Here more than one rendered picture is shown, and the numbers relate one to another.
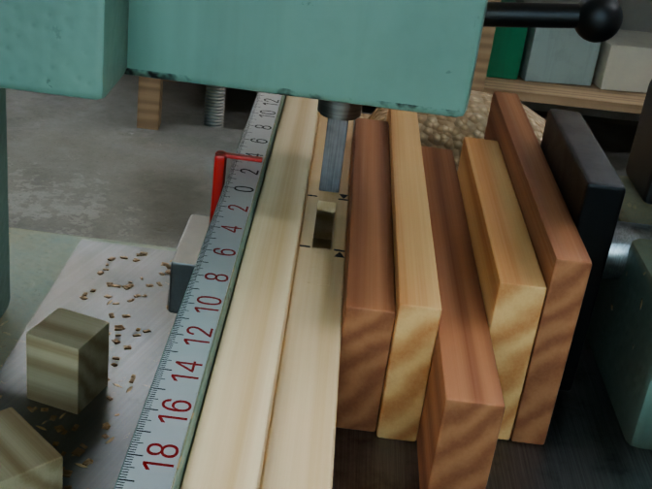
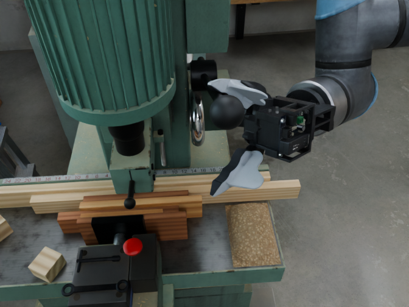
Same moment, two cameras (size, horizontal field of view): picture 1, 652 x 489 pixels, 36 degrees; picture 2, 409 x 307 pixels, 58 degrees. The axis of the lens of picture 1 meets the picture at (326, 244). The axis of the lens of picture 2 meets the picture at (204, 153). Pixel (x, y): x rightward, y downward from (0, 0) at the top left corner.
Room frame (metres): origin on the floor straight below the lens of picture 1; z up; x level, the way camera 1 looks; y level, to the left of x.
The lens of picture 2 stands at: (0.51, -0.47, 1.54)
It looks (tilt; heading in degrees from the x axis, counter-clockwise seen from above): 46 degrees down; 87
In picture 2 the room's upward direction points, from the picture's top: straight up
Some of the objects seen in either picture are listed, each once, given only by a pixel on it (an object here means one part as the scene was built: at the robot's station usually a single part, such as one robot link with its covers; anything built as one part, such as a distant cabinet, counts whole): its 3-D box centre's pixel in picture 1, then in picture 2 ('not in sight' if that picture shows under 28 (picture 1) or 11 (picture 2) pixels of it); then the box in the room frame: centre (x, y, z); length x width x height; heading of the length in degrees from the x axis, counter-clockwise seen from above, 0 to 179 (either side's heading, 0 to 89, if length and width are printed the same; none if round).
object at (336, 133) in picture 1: (336, 135); not in sight; (0.41, 0.00, 0.97); 0.01 x 0.01 x 0.05; 1
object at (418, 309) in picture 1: (400, 235); (142, 209); (0.42, -0.03, 0.93); 0.24 x 0.01 x 0.06; 1
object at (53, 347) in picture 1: (68, 360); not in sight; (0.44, 0.13, 0.82); 0.03 x 0.03 x 0.04; 74
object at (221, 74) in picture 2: not in sight; (209, 101); (0.57, 0.19, 1.02); 0.09 x 0.07 x 0.12; 1
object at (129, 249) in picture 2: not in sight; (132, 247); (0.42, -0.17, 1.02); 0.03 x 0.03 x 0.01
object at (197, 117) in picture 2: not in sight; (196, 117); (0.53, 0.13, 1.02); 0.12 x 0.03 x 0.12; 91
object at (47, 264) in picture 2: not in sight; (47, 264); (0.25, -0.14, 0.92); 0.05 x 0.04 x 0.03; 62
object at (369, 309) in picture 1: (364, 245); (137, 204); (0.41, -0.02, 0.93); 0.21 x 0.02 x 0.05; 1
